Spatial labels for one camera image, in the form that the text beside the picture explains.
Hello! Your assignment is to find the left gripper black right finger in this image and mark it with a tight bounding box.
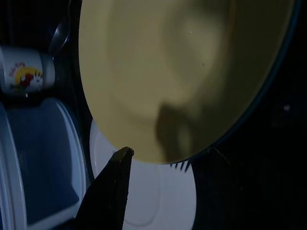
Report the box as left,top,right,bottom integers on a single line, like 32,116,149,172
169,148,307,230

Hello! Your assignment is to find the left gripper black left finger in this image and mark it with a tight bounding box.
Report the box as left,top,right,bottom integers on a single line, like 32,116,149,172
71,146,134,230

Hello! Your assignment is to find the yellow plate dark rim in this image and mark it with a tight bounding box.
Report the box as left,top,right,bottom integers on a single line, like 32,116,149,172
78,0,302,165

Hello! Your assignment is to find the plain white plate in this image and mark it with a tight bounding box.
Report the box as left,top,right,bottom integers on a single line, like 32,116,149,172
89,119,198,230

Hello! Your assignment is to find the white tiered storage container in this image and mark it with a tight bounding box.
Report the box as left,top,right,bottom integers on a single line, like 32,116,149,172
0,98,90,230

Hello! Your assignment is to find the white cup red print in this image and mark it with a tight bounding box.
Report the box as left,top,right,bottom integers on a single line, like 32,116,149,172
0,45,56,93

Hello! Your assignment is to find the small metal spoon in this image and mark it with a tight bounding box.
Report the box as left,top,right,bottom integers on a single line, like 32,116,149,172
47,0,74,56

